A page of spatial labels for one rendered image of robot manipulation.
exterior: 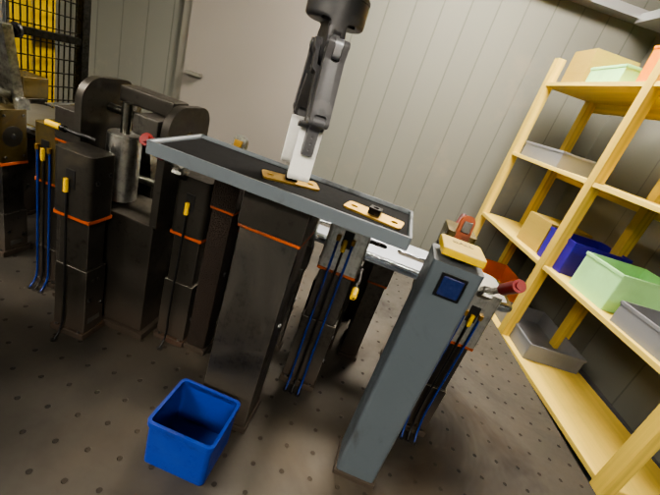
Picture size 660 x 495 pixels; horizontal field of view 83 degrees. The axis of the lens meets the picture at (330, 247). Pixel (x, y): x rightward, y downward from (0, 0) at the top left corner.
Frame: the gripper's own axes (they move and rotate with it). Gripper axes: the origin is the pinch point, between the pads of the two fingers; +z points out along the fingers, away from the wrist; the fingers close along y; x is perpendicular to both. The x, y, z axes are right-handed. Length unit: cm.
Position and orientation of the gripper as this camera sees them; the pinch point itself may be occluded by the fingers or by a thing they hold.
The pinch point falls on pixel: (298, 152)
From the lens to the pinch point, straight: 54.6
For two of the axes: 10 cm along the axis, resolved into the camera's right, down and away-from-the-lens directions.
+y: -2.0, -4.5, 8.7
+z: -3.0, 8.7, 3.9
